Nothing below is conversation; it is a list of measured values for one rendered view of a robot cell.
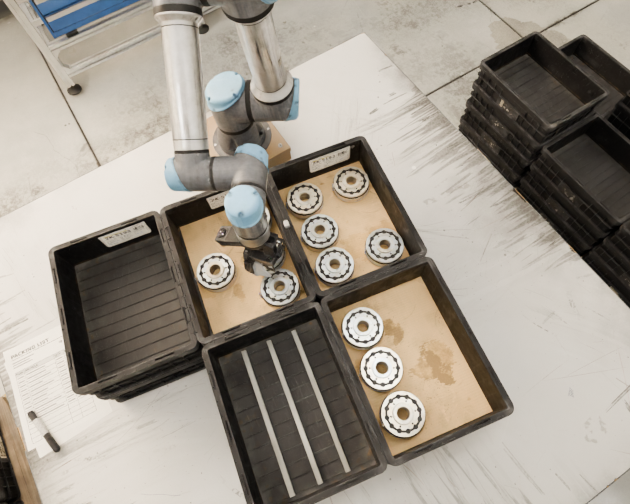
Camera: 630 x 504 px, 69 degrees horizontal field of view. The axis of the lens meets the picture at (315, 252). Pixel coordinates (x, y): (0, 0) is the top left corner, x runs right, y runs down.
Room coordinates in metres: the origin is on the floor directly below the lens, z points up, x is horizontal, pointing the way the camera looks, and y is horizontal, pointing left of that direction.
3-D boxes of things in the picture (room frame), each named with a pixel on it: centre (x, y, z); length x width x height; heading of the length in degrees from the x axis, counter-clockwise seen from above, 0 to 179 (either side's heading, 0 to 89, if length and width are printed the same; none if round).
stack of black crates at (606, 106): (1.40, -1.32, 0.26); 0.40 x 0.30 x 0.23; 26
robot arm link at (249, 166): (0.58, 0.14, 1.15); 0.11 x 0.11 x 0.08; 82
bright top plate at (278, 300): (0.41, 0.10, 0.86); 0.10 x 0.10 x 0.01
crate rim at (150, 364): (0.41, 0.49, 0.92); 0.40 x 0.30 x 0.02; 16
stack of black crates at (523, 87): (1.22, -0.95, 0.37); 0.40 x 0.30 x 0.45; 26
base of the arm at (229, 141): (0.95, 0.19, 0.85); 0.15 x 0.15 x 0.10
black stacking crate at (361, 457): (0.11, 0.10, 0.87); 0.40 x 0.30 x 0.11; 16
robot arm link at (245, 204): (0.48, 0.13, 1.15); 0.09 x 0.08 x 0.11; 172
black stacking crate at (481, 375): (0.19, -0.19, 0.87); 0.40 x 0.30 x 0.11; 16
